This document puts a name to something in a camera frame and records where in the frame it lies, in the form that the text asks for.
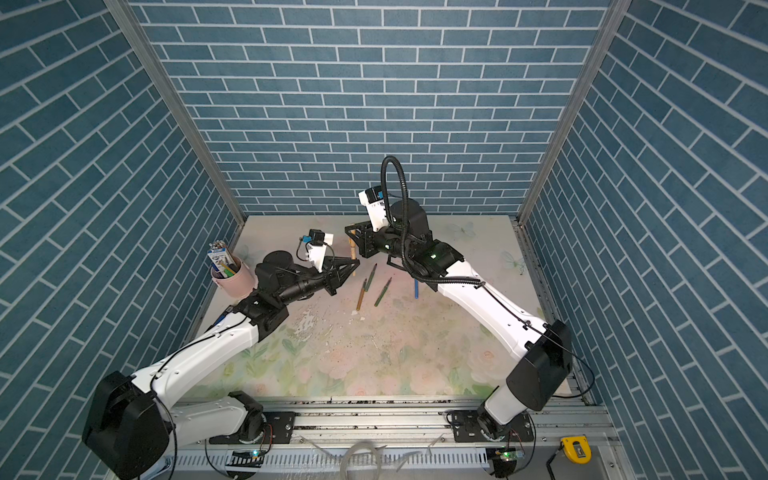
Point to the box in pen cup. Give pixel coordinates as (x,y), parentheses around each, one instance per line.
(222,260)

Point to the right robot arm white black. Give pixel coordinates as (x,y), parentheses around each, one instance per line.
(542,351)

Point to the aluminium rail frame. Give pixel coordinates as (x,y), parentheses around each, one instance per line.
(409,420)

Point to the yellow tape measure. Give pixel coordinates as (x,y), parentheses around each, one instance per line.
(576,449)

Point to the blue stapler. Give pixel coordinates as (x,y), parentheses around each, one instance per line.
(221,317)

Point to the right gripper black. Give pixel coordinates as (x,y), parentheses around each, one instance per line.
(369,238)

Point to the brown pen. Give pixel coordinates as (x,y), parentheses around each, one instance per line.
(353,252)
(362,292)

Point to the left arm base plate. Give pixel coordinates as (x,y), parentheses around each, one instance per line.
(267,428)

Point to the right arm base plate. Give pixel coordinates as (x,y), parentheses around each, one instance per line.
(473,426)

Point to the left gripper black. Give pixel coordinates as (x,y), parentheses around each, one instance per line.
(329,275)

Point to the pink pen holder cup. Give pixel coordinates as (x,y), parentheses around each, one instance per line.
(238,286)

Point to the dark green pen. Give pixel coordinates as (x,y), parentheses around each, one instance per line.
(368,282)

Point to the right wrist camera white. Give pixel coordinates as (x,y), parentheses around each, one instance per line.
(372,199)

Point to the light green pen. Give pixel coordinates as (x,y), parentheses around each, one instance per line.
(383,292)

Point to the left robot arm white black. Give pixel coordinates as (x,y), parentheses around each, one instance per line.
(134,420)

